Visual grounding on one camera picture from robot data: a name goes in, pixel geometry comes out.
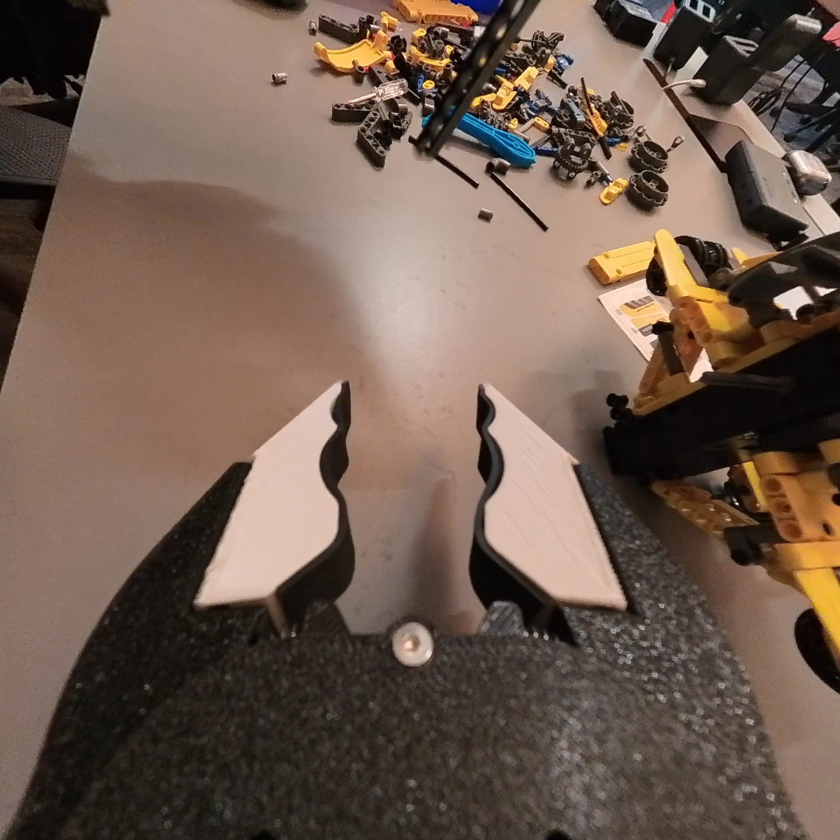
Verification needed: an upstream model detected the yellow toy brick vehicle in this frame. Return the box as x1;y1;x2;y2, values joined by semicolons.
602;228;840;698

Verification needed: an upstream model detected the pile of small brick parts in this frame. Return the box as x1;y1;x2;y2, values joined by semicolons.
308;0;686;212

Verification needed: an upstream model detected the blue brick separator tool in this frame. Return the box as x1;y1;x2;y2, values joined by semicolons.
422;112;538;169

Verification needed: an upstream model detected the long black brick beam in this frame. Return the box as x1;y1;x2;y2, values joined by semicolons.
408;0;547;157

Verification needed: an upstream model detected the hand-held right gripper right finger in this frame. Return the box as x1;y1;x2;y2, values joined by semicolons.
470;384;630;637

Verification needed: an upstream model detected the clear handle screwdriver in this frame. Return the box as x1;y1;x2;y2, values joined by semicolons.
346;77;409;107

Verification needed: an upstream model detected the black plastic holder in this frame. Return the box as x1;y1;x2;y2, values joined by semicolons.
697;13;824;106
654;0;710;64

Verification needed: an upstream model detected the yellow sticker sheet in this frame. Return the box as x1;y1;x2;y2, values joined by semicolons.
597;289;673;362

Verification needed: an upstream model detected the black flat device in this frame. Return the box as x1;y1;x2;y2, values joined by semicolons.
724;140;811;232

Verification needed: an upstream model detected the small black case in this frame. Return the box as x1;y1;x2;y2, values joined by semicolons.
594;0;658;46

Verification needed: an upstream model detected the thin black axle rod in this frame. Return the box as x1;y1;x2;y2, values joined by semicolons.
486;159;550;232
435;153;481;189

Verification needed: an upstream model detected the flat yellow brick panel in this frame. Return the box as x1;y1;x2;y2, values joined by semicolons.
587;240;658;286
392;0;481;22

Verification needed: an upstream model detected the small silver device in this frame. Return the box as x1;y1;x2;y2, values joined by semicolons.
784;149;833;196

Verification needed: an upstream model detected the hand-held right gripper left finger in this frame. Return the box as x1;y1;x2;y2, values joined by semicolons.
193;381;357;637

